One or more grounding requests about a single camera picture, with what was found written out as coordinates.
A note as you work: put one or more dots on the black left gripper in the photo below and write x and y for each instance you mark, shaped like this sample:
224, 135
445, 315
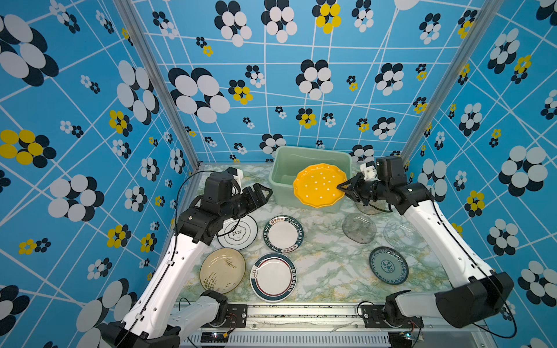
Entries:
256, 201

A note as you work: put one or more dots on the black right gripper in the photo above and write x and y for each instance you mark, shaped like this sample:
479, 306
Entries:
351, 193

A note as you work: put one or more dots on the yellow polka dot plate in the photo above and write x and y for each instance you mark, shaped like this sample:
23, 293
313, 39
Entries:
316, 186

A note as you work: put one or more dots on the small white green-rimmed plate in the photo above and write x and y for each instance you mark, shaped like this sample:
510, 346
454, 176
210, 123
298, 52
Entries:
283, 234

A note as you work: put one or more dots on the large white green-rimmed plate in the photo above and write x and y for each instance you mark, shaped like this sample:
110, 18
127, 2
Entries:
273, 277

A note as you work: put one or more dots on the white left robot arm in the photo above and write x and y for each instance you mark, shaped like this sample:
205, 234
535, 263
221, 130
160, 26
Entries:
147, 323

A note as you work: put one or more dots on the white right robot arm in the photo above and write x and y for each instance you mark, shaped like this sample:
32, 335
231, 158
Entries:
477, 291

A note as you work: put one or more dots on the mint green plastic bin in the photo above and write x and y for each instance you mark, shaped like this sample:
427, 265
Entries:
291, 160

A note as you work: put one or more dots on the brownish clear glass plate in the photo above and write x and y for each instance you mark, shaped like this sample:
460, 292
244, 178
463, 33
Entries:
374, 208

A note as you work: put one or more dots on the white black-rimmed flower plate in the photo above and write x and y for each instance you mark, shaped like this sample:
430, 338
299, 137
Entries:
238, 234

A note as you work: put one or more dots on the grey clear glass plate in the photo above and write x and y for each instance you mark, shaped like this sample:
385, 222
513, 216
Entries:
359, 228

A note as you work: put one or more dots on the clear colourless glass plate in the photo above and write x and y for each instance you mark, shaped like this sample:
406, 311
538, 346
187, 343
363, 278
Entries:
401, 234

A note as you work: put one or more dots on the beige bamboo print plate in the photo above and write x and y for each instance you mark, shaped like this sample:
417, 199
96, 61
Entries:
223, 270

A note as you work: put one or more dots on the blue patterned plate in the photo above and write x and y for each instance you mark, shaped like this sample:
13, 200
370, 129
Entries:
388, 265

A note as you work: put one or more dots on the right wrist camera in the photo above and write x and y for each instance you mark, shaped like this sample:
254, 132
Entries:
386, 169

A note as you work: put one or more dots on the aluminium corner post right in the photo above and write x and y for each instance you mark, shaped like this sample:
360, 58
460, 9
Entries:
487, 13

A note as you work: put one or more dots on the aluminium corner post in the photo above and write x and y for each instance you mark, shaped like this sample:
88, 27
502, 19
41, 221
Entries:
131, 22
487, 13

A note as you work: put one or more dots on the aluminium corner post left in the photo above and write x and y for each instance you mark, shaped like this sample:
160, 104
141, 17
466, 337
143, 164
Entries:
131, 22

